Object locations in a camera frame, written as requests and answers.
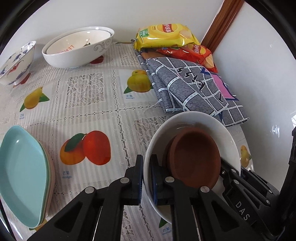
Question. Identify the blue patterned white bowl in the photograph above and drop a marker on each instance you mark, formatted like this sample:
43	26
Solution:
20	67

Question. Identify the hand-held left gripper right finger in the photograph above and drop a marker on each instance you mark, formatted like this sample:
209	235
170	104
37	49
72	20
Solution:
153	180

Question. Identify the orange-brown packet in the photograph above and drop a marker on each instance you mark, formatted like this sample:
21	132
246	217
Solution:
151	54

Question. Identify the red chip bag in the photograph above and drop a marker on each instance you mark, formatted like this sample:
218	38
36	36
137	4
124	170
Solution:
198	53

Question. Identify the large white bowl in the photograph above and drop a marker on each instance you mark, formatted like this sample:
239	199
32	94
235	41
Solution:
69	61

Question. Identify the pink plate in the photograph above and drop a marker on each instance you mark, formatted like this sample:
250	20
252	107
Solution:
54	180

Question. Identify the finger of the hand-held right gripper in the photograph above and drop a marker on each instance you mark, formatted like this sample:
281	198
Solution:
254	179
231	172

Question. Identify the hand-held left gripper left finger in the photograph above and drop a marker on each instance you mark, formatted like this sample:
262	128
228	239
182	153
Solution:
138	178

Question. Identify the pink paper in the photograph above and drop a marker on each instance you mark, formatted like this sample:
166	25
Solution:
222	85

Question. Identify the blue plate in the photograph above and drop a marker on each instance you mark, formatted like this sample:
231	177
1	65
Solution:
20	173

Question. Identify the green plate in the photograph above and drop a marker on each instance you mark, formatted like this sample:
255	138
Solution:
50	185

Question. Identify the grey checked cloth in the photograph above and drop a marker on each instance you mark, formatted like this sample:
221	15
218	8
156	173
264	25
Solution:
185	88

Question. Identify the yellow chip bag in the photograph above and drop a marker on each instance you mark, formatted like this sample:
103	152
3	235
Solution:
161	37

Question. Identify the plain white bowl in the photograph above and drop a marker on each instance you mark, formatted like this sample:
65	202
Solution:
198	120

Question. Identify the brown bowl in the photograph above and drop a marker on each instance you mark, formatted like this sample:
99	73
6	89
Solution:
166	157
194	157

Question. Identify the lace fruit-print tablecloth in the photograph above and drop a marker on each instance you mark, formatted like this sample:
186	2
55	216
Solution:
92	111

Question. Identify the white bowl with orange print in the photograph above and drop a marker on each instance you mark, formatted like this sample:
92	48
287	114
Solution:
69	44

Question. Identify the wooden door frame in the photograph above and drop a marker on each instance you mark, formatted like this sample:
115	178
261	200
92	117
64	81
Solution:
219	30

